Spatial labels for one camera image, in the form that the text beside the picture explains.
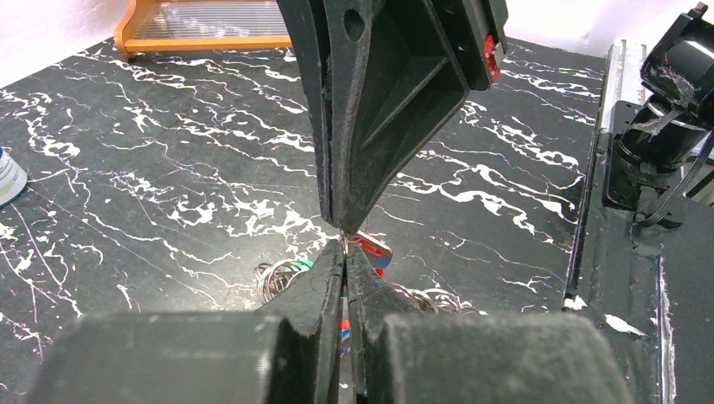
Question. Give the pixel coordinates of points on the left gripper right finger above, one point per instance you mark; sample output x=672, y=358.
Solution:
x=502, y=358

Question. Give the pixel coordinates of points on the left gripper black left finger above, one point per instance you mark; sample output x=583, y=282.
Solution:
x=284, y=352

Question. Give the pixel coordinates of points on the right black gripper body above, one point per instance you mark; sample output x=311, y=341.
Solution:
x=475, y=30

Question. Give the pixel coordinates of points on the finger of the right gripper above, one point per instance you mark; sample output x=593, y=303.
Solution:
x=307, y=27
x=395, y=82

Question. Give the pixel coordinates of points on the metal keyring with red handle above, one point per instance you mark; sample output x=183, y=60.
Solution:
x=342, y=294

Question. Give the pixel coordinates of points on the orange wooden shoe rack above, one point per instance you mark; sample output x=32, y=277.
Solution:
x=158, y=26

